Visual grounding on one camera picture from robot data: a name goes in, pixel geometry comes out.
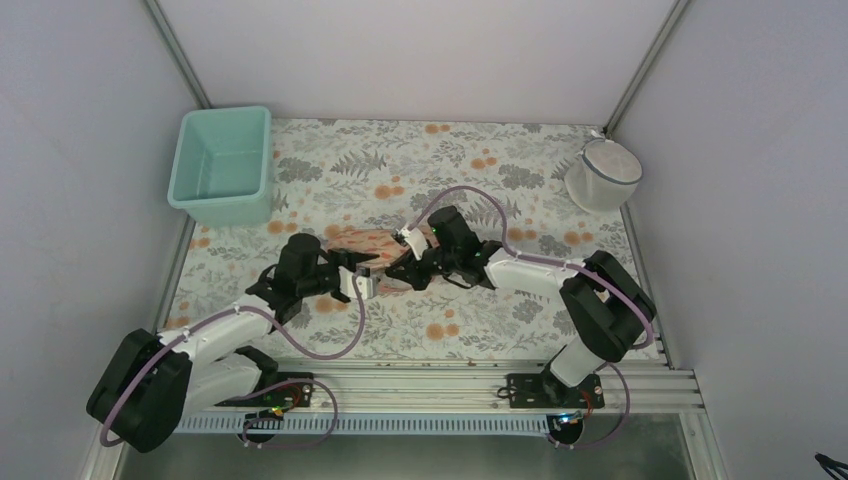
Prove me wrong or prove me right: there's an orange floral mesh laundry bag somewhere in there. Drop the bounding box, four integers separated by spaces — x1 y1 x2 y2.
324 225 412 295

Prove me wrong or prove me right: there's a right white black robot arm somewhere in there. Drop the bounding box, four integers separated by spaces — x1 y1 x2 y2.
385 206 656 407

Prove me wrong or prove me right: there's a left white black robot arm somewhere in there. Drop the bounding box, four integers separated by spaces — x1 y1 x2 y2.
86 233 378 453

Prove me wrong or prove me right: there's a white mesh laundry basket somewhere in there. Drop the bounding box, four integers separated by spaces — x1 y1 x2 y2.
564 131 643 214

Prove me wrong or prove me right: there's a floral patterned table mat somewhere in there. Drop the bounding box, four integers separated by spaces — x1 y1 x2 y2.
166 120 635 362

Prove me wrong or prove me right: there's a teal plastic bin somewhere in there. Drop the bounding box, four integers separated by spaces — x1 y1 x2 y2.
167 106 273 228

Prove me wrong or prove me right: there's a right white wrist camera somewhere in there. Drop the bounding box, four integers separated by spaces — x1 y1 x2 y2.
393 225 430 261

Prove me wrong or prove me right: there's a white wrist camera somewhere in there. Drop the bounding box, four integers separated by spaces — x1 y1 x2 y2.
393 225 430 261
351 268 379 300

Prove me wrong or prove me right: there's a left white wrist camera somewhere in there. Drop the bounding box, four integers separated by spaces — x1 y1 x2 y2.
351 268 379 300

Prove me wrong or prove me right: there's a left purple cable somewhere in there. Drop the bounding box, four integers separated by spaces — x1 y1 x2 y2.
99 271 369 452

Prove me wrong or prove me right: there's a purple cable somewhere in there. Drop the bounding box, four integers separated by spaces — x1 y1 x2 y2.
405 185 657 452
99 271 369 452

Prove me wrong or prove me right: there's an aluminium mounting rail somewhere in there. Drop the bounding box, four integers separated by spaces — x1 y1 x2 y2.
109 359 705 417

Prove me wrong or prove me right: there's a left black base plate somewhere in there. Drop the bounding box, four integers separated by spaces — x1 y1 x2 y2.
216 372 314 416

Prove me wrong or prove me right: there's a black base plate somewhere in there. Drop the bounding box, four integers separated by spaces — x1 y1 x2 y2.
496 373 605 409
216 372 314 416

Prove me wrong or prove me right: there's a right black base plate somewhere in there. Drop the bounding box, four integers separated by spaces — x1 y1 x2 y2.
496 373 605 409

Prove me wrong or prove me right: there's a white slotted cable duct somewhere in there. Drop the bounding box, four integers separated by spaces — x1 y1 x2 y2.
175 412 549 436

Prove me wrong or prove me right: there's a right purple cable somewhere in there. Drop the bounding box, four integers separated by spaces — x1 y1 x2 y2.
405 185 657 452

